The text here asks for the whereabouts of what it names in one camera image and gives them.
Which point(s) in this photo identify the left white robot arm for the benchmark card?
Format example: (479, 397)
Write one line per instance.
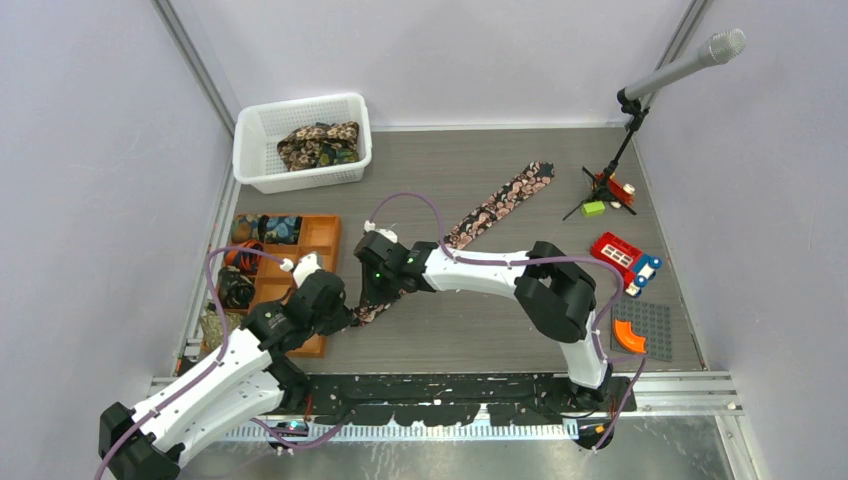
(247, 375)

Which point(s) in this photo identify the olive patterned rolled tie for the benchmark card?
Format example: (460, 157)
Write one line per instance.
(211, 327)

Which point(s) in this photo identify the white plastic basket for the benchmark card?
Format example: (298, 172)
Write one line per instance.
(260, 128)

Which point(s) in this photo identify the floral ties in basket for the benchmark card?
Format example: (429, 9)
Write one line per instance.
(320, 145)

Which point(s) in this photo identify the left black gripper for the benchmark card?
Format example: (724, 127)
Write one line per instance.
(342, 318)

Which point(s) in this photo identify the yellow floral rolled tie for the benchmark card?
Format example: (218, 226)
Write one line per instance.
(245, 227)

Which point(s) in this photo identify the red toy piece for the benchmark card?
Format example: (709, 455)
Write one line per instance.
(613, 191)

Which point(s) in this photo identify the grey microphone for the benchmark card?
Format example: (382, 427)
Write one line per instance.
(718, 50)

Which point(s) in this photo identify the blue floral rolled tie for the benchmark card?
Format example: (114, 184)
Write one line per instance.
(280, 229)

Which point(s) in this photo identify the dark patterned rolled tie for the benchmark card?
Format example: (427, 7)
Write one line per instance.
(235, 289)

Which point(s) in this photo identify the black pink floral tie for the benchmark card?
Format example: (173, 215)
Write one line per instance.
(523, 186)

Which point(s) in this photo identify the red toy bus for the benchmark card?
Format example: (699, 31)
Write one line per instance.
(636, 267)

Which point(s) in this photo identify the orange wooden compartment tray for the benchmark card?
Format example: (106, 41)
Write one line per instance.
(275, 254)

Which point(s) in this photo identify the green toy block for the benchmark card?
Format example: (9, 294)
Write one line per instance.
(592, 209)

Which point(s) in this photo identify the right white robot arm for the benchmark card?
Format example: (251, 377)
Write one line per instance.
(555, 293)

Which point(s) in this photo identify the orange striped rolled tie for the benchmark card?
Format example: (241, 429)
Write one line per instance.
(246, 259)

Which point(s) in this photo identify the grey studded baseplate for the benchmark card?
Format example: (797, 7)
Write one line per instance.
(653, 321)

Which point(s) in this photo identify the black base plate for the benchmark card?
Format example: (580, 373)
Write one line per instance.
(512, 399)

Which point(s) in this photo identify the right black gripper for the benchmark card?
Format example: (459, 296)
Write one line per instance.
(366, 270)

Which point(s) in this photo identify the orange curved toy piece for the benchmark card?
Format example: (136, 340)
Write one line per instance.
(628, 338)

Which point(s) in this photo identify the black microphone tripod stand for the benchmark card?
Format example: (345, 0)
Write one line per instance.
(632, 107)

